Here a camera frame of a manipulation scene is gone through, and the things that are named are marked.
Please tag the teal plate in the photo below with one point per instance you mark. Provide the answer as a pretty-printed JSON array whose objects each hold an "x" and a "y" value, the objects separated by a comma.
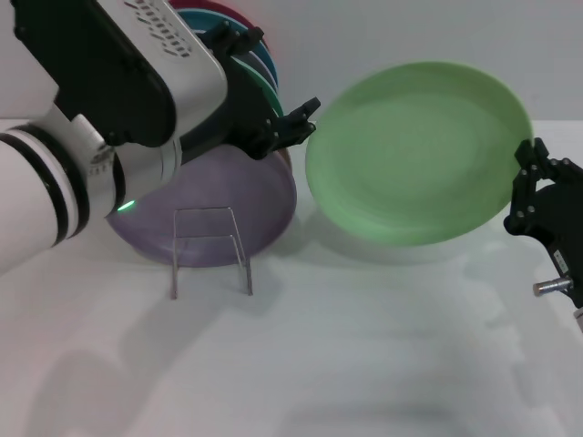
[{"x": 268, "y": 57}]

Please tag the light green plate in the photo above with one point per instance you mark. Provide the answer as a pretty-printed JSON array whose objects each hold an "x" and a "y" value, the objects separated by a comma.
[{"x": 410, "y": 159}]

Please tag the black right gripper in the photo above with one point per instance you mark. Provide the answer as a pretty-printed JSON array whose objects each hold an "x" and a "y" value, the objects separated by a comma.
[{"x": 562, "y": 218}]

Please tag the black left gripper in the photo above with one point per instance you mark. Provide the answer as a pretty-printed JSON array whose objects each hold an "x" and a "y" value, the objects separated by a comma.
[{"x": 246, "y": 109}]

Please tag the maroon plate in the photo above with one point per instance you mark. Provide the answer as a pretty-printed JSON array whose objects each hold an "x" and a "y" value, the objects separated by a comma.
[{"x": 214, "y": 8}]

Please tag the lavender plate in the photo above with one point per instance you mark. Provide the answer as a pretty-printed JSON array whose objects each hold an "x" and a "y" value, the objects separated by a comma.
[{"x": 218, "y": 214}]

